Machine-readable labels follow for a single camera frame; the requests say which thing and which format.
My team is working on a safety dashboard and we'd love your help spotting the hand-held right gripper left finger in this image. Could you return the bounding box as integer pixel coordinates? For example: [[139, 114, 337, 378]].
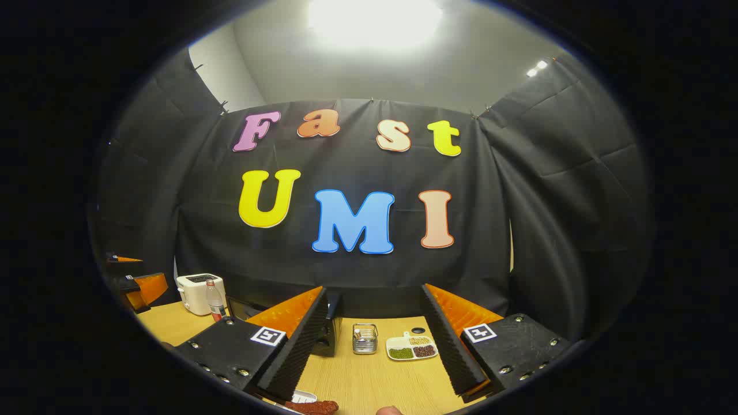
[[173, 286, 329, 402]]

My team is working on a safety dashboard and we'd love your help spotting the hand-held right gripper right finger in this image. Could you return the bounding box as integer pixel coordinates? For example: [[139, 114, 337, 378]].
[[420, 284, 573, 404]]

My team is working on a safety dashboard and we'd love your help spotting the black electric oven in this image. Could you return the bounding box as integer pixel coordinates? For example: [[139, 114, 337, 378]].
[[227, 291, 342, 357]]

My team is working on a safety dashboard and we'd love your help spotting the red meat piece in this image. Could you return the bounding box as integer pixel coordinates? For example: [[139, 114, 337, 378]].
[[283, 399, 339, 415]]

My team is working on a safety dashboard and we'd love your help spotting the white divided dish of beans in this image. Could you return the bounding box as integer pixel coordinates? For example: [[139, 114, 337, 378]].
[[386, 331, 439, 361]]

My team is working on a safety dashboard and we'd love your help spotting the white toaster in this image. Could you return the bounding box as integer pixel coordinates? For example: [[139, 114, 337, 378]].
[[176, 273, 227, 316]]

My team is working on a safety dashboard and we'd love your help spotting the clear bottle with red label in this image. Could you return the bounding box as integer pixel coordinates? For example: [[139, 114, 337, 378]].
[[206, 279, 227, 322]]

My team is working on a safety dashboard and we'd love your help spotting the black backdrop cloth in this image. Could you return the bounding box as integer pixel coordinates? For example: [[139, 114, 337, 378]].
[[92, 49, 652, 341]]

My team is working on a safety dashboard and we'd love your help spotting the large ceiling light panel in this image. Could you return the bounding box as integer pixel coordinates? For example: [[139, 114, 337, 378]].
[[308, 0, 445, 51]]

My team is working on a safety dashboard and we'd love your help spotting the metal wire basket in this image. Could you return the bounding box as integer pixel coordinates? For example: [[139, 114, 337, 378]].
[[352, 323, 379, 354]]

